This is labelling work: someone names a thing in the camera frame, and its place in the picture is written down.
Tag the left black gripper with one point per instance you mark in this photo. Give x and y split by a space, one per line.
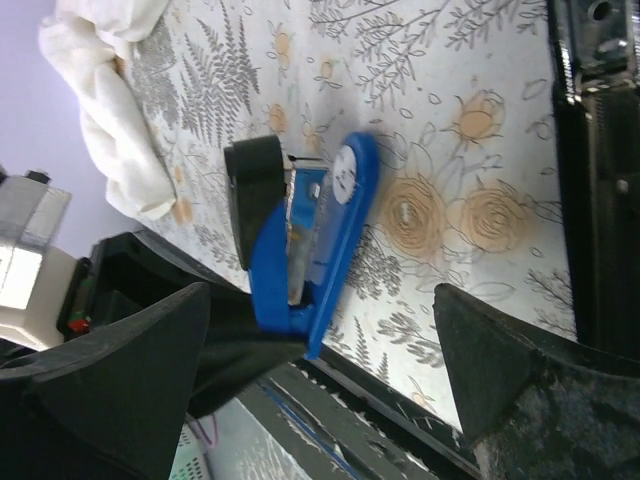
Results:
131 271

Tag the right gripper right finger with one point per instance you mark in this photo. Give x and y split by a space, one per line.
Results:
533 404

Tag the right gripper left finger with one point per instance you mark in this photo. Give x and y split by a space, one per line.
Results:
109 404

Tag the blue stapler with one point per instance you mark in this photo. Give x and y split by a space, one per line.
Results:
303 253

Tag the white cloth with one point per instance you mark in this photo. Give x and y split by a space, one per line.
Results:
82 41

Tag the floral tablecloth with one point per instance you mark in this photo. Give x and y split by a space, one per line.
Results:
457 94

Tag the white slotted cable duct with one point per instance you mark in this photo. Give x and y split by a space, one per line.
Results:
190 462

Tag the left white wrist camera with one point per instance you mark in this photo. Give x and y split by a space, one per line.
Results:
39 282

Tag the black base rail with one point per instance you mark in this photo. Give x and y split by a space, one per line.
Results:
594 47

